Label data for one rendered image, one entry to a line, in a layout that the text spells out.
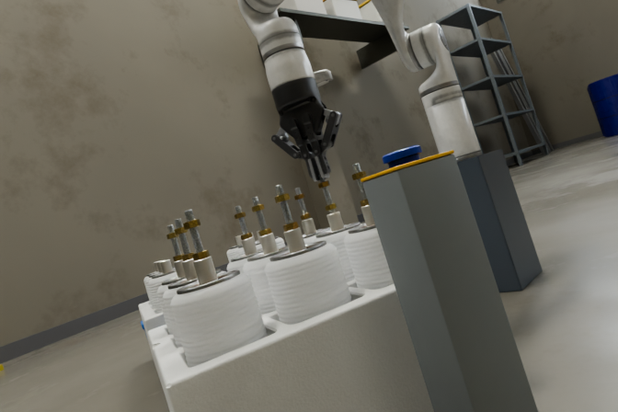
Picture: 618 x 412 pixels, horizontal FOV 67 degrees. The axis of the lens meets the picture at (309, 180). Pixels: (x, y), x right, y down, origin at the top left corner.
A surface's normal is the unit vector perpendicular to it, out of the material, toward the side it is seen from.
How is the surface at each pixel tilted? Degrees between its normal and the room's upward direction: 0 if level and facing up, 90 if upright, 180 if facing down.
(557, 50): 90
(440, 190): 90
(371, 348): 90
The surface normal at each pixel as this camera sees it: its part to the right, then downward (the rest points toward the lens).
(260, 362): 0.37, -0.16
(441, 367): -0.88, 0.25
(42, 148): 0.68, -0.25
